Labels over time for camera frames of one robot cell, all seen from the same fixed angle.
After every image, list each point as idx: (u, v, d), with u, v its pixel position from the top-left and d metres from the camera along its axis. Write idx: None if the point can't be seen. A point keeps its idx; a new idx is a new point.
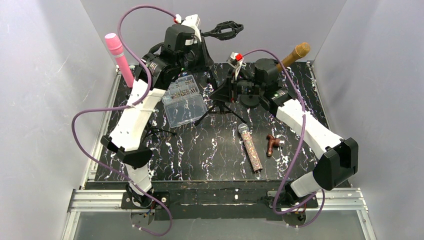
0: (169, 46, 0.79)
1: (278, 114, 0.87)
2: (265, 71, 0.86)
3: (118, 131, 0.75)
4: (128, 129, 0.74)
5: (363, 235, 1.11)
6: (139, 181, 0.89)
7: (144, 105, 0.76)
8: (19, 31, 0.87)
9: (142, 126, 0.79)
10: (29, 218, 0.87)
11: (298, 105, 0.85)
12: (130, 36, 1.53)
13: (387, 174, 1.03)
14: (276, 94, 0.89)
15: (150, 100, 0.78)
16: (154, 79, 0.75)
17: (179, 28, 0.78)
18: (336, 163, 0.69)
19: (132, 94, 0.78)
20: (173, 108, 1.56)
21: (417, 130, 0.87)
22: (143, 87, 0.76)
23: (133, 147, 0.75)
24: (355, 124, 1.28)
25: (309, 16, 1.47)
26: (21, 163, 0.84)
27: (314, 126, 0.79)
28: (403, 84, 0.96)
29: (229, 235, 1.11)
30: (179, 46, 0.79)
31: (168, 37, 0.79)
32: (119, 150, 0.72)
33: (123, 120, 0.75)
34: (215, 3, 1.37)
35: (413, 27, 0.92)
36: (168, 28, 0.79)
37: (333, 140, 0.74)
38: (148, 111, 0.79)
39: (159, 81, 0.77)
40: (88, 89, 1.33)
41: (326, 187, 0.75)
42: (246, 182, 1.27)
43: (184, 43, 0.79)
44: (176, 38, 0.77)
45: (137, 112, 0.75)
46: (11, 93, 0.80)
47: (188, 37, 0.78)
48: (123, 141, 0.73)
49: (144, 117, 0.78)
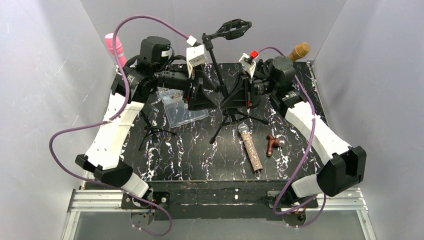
0: (146, 58, 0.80)
1: (287, 115, 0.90)
2: (282, 71, 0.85)
3: (95, 148, 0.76)
4: (105, 146, 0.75)
5: (363, 235, 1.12)
6: (131, 189, 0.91)
7: (122, 120, 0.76)
8: (20, 32, 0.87)
9: (121, 141, 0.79)
10: (30, 219, 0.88)
11: (308, 107, 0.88)
12: (129, 37, 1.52)
13: (387, 174, 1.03)
14: (287, 95, 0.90)
15: (129, 113, 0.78)
16: (132, 92, 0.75)
17: (155, 40, 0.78)
18: (342, 171, 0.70)
19: (109, 109, 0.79)
20: (173, 108, 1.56)
21: (418, 130, 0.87)
22: (120, 101, 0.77)
23: (112, 165, 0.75)
24: (356, 124, 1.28)
25: (309, 16, 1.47)
26: (22, 164, 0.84)
27: (323, 131, 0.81)
28: (403, 84, 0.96)
29: (229, 235, 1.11)
30: (155, 58, 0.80)
31: (143, 49, 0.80)
32: (96, 169, 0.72)
33: (100, 137, 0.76)
34: (215, 3, 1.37)
35: (413, 27, 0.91)
36: (142, 40, 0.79)
37: (341, 147, 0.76)
38: (127, 125, 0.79)
39: (137, 94, 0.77)
40: (89, 90, 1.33)
41: (328, 194, 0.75)
42: (246, 182, 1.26)
43: (160, 54, 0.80)
44: (151, 50, 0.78)
45: (114, 127, 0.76)
46: (10, 93, 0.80)
47: (164, 49, 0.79)
48: (100, 159, 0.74)
49: (121, 132, 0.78)
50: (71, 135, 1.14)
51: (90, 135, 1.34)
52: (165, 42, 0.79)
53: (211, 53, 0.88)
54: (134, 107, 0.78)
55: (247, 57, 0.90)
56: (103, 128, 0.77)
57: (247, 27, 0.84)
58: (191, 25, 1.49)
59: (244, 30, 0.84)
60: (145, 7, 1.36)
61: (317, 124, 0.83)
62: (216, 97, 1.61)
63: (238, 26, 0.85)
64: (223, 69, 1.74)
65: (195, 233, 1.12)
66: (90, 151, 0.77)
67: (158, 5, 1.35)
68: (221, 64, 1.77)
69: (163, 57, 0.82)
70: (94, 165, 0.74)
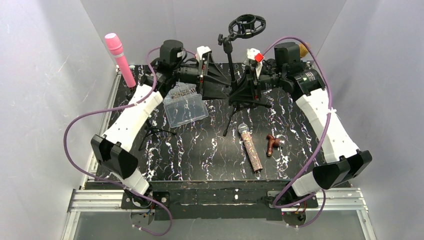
0: (165, 60, 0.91)
1: (300, 101, 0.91)
2: (286, 48, 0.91)
3: (116, 128, 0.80)
4: (127, 126, 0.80)
5: (363, 235, 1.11)
6: (133, 186, 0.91)
7: (146, 106, 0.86)
8: (20, 31, 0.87)
9: (139, 127, 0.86)
10: (29, 218, 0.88)
11: (324, 98, 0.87)
12: (130, 36, 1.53)
13: (388, 174, 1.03)
14: (305, 77, 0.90)
15: (152, 102, 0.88)
16: (159, 85, 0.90)
17: (170, 44, 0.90)
18: (343, 174, 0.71)
19: (135, 96, 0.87)
20: (173, 108, 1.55)
21: (418, 130, 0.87)
22: (146, 90, 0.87)
23: (126, 146, 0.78)
24: (355, 124, 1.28)
25: (310, 15, 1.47)
26: (22, 164, 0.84)
27: (334, 130, 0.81)
28: (402, 83, 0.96)
29: (228, 235, 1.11)
30: (173, 60, 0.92)
31: (161, 53, 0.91)
32: (115, 145, 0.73)
33: (123, 118, 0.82)
34: (215, 4, 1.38)
35: (413, 27, 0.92)
36: (161, 46, 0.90)
37: (349, 149, 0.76)
38: (146, 113, 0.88)
39: (162, 91, 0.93)
40: (89, 89, 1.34)
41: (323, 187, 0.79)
42: (246, 182, 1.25)
43: (176, 55, 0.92)
44: (169, 54, 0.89)
45: (138, 111, 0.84)
46: (11, 93, 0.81)
47: (179, 51, 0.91)
48: (120, 138, 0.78)
49: (142, 118, 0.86)
50: (71, 134, 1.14)
51: (90, 135, 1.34)
52: (179, 45, 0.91)
53: (230, 53, 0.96)
54: (157, 98, 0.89)
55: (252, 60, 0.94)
56: (127, 111, 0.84)
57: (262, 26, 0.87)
58: (191, 25, 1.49)
59: (260, 31, 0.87)
60: (145, 7, 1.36)
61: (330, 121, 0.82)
62: None
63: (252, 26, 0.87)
64: (223, 69, 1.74)
65: (195, 233, 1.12)
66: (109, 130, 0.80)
67: (157, 5, 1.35)
68: (221, 64, 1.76)
69: (178, 58, 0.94)
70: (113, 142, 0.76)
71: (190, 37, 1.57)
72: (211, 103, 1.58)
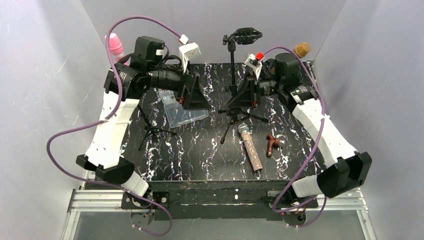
0: (140, 55, 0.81)
1: (295, 111, 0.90)
2: (285, 63, 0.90)
3: (94, 148, 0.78)
4: (104, 145, 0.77)
5: (363, 236, 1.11)
6: (132, 188, 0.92)
7: (119, 118, 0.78)
8: (20, 31, 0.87)
9: (120, 139, 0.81)
10: (30, 218, 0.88)
11: (318, 106, 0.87)
12: (129, 36, 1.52)
13: (388, 174, 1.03)
14: (298, 90, 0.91)
15: (124, 111, 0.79)
16: (125, 90, 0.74)
17: (149, 38, 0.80)
18: (344, 176, 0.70)
19: (104, 108, 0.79)
20: (173, 108, 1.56)
21: (417, 130, 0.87)
22: (115, 100, 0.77)
23: (113, 163, 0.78)
24: (355, 124, 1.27)
25: (310, 15, 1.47)
26: (22, 164, 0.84)
27: (331, 132, 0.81)
28: (401, 83, 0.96)
29: (229, 235, 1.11)
30: (149, 56, 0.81)
31: (138, 47, 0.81)
32: (98, 169, 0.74)
33: (98, 138, 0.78)
34: (215, 4, 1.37)
35: (412, 27, 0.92)
36: (139, 38, 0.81)
37: (347, 151, 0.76)
38: (123, 123, 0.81)
39: (131, 90, 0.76)
40: (89, 89, 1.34)
41: (327, 196, 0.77)
42: (246, 182, 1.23)
43: (154, 52, 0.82)
44: (146, 48, 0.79)
45: (110, 127, 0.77)
46: (11, 93, 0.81)
47: (159, 47, 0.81)
48: (100, 159, 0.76)
49: (119, 130, 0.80)
50: (71, 135, 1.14)
51: (90, 135, 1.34)
52: (160, 41, 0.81)
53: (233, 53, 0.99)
54: (129, 104, 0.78)
55: (253, 59, 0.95)
56: (100, 128, 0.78)
57: (258, 34, 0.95)
58: (191, 25, 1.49)
59: (255, 38, 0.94)
60: (145, 7, 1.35)
61: (325, 125, 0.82)
62: (216, 97, 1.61)
63: (250, 32, 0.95)
64: (223, 69, 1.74)
65: (195, 233, 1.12)
66: (90, 151, 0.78)
67: (157, 5, 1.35)
68: (221, 64, 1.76)
69: (157, 56, 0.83)
70: (95, 164, 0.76)
71: (190, 37, 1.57)
72: (211, 103, 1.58)
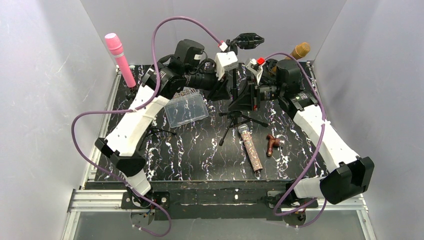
0: (179, 57, 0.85)
1: (295, 117, 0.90)
2: (287, 70, 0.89)
3: (116, 134, 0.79)
4: (126, 133, 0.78)
5: (363, 235, 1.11)
6: (134, 185, 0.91)
7: (147, 112, 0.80)
8: (19, 31, 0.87)
9: (140, 132, 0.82)
10: (29, 218, 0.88)
11: (318, 112, 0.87)
12: (129, 36, 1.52)
13: (387, 174, 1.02)
14: (297, 96, 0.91)
15: (154, 106, 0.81)
16: (161, 86, 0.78)
17: (190, 43, 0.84)
18: (347, 182, 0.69)
19: (137, 99, 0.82)
20: (173, 108, 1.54)
21: (416, 131, 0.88)
22: (148, 94, 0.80)
23: (129, 152, 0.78)
24: (355, 125, 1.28)
25: (310, 16, 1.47)
26: (22, 164, 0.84)
27: (331, 138, 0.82)
28: (402, 84, 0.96)
29: (228, 235, 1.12)
30: (188, 59, 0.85)
31: (178, 50, 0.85)
32: (114, 154, 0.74)
33: (123, 124, 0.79)
34: (215, 4, 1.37)
35: (413, 27, 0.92)
36: (180, 41, 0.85)
37: (349, 156, 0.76)
38: (148, 118, 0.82)
39: (165, 89, 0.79)
40: (89, 89, 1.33)
41: (331, 202, 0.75)
42: (246, 182, 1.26)
43: (193, 57, 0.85)
44: (186, 51, 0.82)
45: (137, 117, 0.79)
46: (10, 93, 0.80)
47: (198, 52, 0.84)
48: (118, 145, 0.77)
49: (144, 123, 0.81)
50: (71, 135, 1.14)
51: (90, 135, 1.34)
52: (199, 46, 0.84)
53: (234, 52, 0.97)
54: (161, 101, 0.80)
55: (254, 64, 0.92)
56: (128, 116, 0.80)
57: (260, 41, 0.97)
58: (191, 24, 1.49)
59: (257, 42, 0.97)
60: (144, 7, 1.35)
61: (326, 130, 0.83)
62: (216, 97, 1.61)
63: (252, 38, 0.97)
64: None
65: (195, 233, 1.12)
66: (110, 136, 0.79)
67: (157, 5, 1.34)
68: None
69: (195, 60, 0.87)
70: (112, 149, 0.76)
71: (190, 37, 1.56)
72: (212, 103, 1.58)
